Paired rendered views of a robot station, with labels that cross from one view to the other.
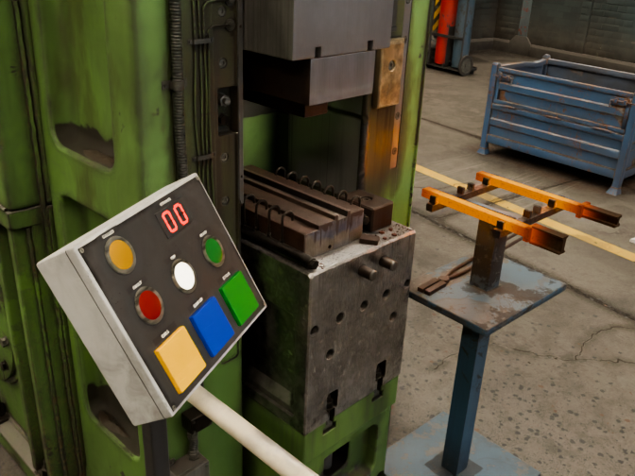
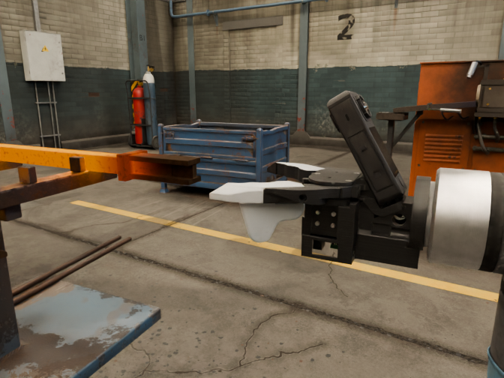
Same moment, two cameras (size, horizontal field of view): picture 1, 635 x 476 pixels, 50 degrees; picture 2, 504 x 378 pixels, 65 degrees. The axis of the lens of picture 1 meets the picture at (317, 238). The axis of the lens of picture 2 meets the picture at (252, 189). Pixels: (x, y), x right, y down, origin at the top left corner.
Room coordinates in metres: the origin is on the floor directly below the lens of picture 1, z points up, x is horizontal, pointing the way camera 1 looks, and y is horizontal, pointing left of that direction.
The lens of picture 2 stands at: (1.12, -0.64, 1.06)
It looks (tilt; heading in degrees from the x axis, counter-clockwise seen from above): 14 degrees down; 338
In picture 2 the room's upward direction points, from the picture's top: straight up
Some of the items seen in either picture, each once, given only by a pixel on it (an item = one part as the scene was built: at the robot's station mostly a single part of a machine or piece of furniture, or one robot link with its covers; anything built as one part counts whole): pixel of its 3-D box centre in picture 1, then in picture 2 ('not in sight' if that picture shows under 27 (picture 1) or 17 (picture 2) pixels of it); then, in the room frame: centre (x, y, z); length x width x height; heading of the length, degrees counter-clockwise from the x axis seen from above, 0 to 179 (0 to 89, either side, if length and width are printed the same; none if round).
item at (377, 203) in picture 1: (365, 210); not in sight; (1.61, -0.12, 0.95); 0.12 x 0.08 x 0.06; 46
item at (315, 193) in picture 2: not in sight; (304, 191); (1.45, -0.83, 0.96); 0.09 x 0.05 x 0.02; 79
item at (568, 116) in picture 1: (577, 117); (225, 157); (5.10, -1.94, 0.36); 1.20 x 0.80 x 0.72; 42
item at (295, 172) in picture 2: not in sight; (296, 187); (1.54, -0.88, 0.94); 0.09 x 0.03 x 0.06; 7
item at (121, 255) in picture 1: (120, 255); not in sight; (0.87, 0.28, 1.16); 0.05 x 0.03 x 0.04; 136
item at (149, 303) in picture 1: (149, 305); not in sight; (0.86, 0.24, 1.09); 0.05 x 0.03 x 0.04; 136
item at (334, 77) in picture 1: (276, 61); not in sight; (1.59, 0.11, 1.32); 0.42 x 0.20 x 0.10; 46
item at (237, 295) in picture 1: (237, 298); not in sight; (1.03, 0.14, 1.01); 0.07 x 0.05 x 0.07; 161
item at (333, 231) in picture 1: (274, 206); not in sight; (1.59, 0.11, 0.96); 0.42 x 0.20 x 0.09; 46
